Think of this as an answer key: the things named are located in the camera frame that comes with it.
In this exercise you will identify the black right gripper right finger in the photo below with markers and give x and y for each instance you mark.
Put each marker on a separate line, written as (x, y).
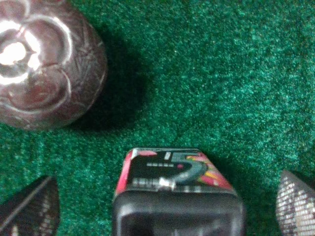
(295, 206)

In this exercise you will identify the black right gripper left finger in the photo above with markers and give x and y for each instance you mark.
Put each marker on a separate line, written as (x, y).
(32, 211)

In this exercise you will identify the black chewing gum box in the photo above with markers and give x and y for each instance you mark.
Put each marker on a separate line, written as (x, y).
(174, 192)

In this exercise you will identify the purple toy cabbage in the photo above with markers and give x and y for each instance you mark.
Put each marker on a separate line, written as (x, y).
(53, 64)

